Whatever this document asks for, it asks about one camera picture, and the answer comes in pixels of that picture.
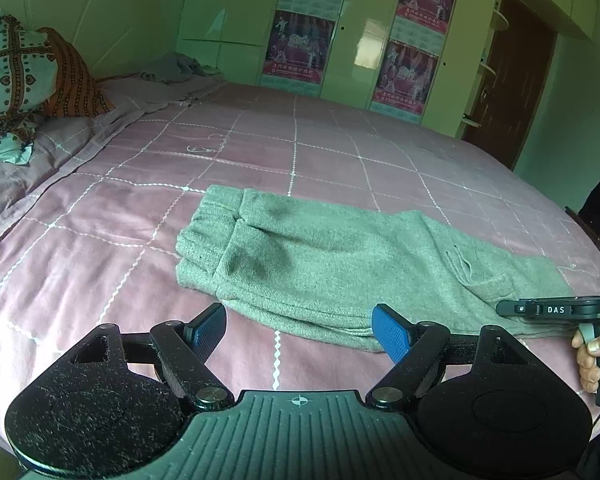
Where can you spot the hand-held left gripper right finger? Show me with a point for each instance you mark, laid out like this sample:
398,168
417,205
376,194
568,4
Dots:
392,332

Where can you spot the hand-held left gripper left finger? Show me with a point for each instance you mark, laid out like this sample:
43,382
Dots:
207,332

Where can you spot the grey pants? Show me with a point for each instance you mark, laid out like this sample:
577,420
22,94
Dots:
340,265

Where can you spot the person's right hand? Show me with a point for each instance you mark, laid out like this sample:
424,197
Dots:
587,365

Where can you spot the pink checked bed sheet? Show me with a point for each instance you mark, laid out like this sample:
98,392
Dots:
330,145

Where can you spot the brown wooden door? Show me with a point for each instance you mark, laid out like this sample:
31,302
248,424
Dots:
515,90

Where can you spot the mauve blanket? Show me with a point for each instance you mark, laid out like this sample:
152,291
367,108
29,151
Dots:
45,160

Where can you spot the crumpled grey cloth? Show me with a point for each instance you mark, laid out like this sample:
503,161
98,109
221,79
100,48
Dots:
172,67

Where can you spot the orange patterned pillow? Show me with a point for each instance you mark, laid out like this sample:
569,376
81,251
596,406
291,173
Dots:
75,80

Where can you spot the cream corner shelves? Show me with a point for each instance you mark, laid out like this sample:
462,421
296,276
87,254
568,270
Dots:
497,15

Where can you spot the green wardrobe with posters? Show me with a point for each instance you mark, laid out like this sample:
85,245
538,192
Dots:
365,20

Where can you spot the teal patterned pillow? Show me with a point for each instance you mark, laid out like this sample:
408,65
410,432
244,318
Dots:
10,80

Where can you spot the cream headboard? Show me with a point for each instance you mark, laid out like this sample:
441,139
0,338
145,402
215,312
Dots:
105,15

